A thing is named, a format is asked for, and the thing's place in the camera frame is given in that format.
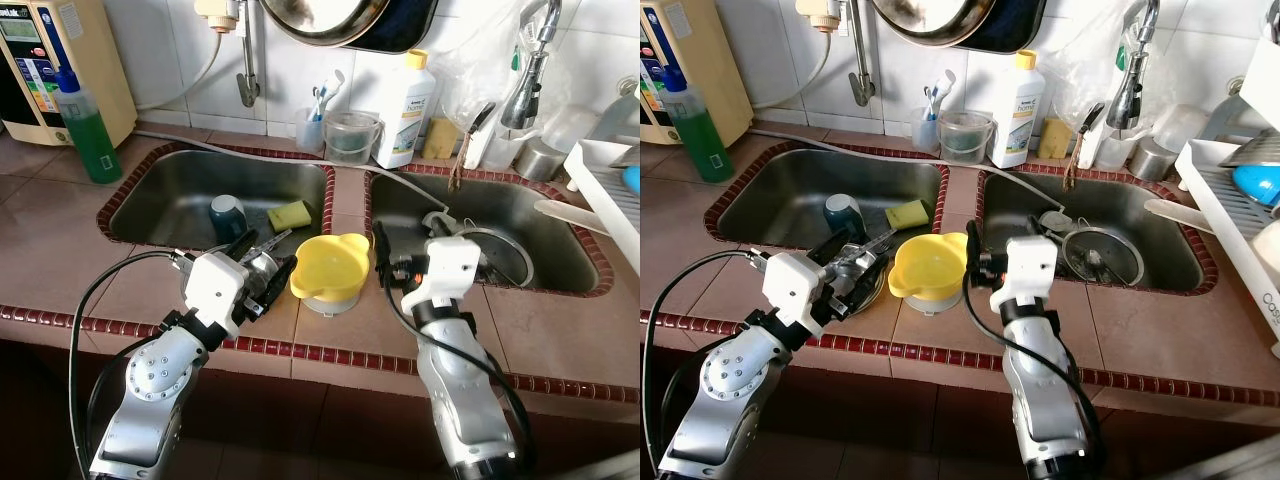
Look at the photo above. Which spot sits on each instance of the stainless steel bowl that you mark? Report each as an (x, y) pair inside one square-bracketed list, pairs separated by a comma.
[(852, 258), (258, 260)]

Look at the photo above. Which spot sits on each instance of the dark blue cup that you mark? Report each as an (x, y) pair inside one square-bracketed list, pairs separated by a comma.
[(843, 220), (228, 222)]

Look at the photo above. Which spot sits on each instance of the yellow plastic bowl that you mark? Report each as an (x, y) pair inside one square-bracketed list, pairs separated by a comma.
[(335, 270), (930, 268)]

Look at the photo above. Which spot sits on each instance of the white plastic base bowl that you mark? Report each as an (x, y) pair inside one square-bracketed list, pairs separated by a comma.
[(930, 304), (328, 305)]

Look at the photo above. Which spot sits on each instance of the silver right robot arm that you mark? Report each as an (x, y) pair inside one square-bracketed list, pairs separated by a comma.
[(465, 390), (1045, 390)]

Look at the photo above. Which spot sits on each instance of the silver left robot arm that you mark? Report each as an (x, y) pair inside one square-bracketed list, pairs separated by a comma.
[(730, 390), (150, 390)]

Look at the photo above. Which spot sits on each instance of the chrome kitchen faucet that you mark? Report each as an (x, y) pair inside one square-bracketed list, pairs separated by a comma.
[(522, 100), (1128, 100)]

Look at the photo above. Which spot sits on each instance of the yellow green dish sponge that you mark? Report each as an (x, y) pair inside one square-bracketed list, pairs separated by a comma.
[(290, 215), (908, 215)]

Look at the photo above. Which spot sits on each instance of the round steel pot lid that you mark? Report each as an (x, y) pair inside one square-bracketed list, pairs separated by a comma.
[(510, 255), (1120, 250)]

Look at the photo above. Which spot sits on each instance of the plain yellow sponge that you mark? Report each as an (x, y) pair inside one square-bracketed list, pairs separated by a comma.
[(440, 138), (1055, 138)]

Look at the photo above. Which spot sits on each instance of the white black brush holder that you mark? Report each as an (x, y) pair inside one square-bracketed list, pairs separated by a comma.
[(480, 140), (1092, 140)]

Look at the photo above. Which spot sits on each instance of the clear plastic pail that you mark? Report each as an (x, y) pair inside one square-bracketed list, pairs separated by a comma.
[(965, 140), (352, 140)]

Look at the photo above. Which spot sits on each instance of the white detergent bottle yellow cap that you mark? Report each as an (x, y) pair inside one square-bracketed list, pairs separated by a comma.
[(405, 120), (1015, 120)]

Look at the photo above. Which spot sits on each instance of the clear toothbrush cup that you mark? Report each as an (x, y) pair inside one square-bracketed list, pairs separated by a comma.
[(923, 133), (309, 135)]

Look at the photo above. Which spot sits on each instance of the steel sink basin with drain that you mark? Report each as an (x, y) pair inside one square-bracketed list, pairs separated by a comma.
[(1170, 250), (560, 250)]

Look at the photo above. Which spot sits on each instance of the small steel cup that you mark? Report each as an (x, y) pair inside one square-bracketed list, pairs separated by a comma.
[(540, 160), (1152, 160)]

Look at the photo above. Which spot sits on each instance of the beige rice paddle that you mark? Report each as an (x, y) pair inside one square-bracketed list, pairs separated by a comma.
[(565, 213), (1180, 215)]

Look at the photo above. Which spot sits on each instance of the blue toothbrush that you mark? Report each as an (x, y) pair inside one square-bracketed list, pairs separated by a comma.
[(930, 100), (319, 100)]

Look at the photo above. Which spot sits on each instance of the clear plastic bag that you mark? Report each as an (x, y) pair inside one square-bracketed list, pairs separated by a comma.
[(475, 70), (1085, 70)]

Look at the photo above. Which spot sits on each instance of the green dish soap bottle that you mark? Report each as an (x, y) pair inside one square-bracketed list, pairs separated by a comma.
[(697, 140), (88, 140)]

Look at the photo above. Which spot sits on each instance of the white plastic dish rack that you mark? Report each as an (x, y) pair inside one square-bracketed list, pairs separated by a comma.
[(1215, 200), (600, 185)]

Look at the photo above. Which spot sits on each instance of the hanging black pan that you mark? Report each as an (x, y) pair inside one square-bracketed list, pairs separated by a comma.
[(405, 25), (1020, 25)]

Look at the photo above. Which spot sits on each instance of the blue plastic bowl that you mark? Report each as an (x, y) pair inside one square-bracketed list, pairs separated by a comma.
[(632, 180), (1258, 185)]

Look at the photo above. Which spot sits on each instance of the beige water purifier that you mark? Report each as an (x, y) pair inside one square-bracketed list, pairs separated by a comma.
[(715, 70), (100, 60)]

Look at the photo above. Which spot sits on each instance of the upturned steel basin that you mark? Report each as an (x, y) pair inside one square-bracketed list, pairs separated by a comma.
[(1255, 150)]

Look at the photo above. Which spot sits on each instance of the hanging steel wok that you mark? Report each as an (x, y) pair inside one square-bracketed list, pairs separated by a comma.
[(320, 20), (930, 20)]

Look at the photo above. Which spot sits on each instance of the beige tap water filter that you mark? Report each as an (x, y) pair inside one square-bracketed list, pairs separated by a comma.
[(218, 10), (820, 10)]

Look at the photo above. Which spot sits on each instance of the white plastic tray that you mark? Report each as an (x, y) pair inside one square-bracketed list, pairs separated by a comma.
[(1265, 80)]

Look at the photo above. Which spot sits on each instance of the grey metal bar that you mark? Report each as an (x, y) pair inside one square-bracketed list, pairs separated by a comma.
[(1240, 465), (620, 472)]

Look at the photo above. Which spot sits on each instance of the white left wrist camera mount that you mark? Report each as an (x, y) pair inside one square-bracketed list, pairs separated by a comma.
[(220, 290), (800, 290)]

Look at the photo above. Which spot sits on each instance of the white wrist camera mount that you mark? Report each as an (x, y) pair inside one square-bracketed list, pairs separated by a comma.
[(220, 290), (445, 270), (800, 290), (1028, 270)]

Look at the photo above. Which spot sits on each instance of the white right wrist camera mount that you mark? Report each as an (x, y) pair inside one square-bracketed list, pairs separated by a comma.
[(445, 270), (1028, 270)]

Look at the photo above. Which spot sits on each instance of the chrome wall tap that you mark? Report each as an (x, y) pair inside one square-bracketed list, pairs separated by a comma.
[(862, 88), (248, 90)]

